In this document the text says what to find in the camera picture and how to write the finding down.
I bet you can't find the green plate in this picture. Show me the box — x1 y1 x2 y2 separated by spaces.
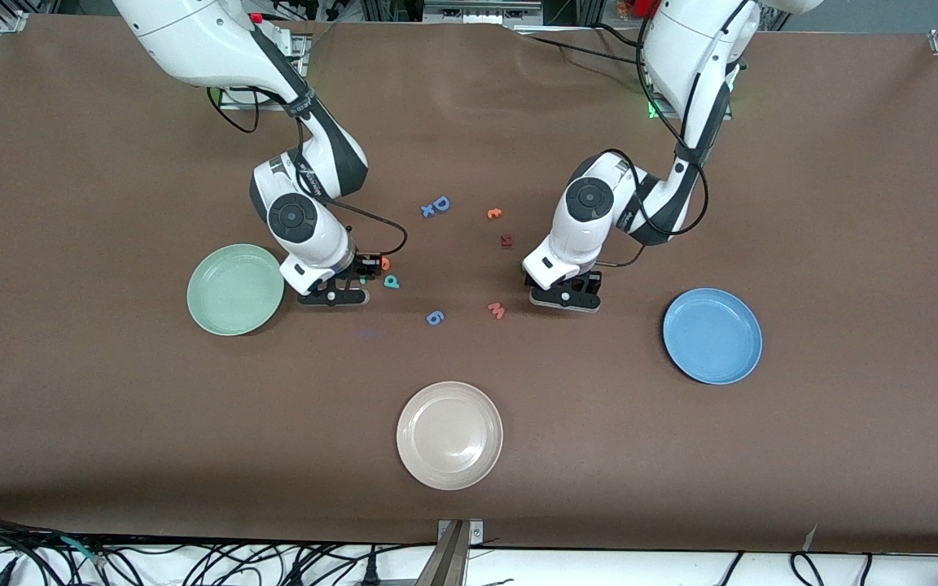
186 243 286 337

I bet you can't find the beige plate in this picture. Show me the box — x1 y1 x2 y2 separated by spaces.
396 381 505 492

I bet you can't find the blue plate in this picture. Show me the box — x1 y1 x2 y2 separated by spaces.
662 287 764 386

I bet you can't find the brown table cover sheet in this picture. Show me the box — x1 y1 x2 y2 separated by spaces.
0 15 938 556

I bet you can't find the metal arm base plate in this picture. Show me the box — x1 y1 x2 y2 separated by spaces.
217 33 312 111
644 49 734 121

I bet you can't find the black table cable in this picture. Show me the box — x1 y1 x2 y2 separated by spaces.
511 23 657 70

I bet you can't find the aluminium frame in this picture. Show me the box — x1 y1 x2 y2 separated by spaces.
424 0 543 25

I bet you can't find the metal table edge bracket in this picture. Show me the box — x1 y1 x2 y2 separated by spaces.
416 519 484 586

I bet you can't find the teal floor cable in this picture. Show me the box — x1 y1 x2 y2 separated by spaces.
60 533 108 568

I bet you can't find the black looped floor cable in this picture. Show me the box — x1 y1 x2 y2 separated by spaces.
789 551 826 586

